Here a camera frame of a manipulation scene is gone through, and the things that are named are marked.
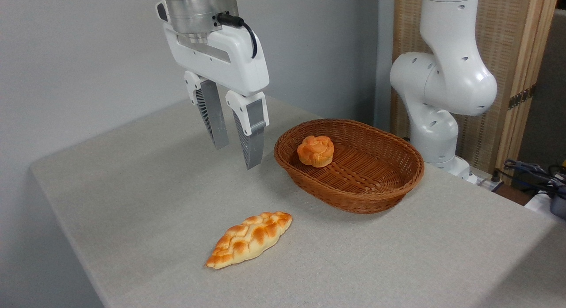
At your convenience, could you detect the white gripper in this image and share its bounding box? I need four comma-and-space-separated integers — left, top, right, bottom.
155, 0, 271, 171

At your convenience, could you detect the braided bread loaf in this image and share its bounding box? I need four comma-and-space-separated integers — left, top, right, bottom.
204, 211, 294, 270

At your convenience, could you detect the round flower-shaped bread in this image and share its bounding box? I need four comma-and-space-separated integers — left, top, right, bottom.
296, 135, 336, 168

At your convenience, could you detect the brown wicker basket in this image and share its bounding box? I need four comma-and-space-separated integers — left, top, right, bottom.
273, 118, 425, 215

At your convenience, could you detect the white power strip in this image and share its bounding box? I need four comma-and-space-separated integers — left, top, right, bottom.
474, 168, 505, 192

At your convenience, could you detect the metal screen hinge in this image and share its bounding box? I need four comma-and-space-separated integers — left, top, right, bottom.
507, 84, 537, 110

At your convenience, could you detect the wooden rattan folding screen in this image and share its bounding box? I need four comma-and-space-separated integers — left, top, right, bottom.
391, 0, 560, 174

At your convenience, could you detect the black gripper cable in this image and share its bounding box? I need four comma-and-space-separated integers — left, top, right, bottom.
216, 13, 258, 59

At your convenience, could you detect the bundle of dark cables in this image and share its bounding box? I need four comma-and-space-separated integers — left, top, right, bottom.
495, 159, 566, 199

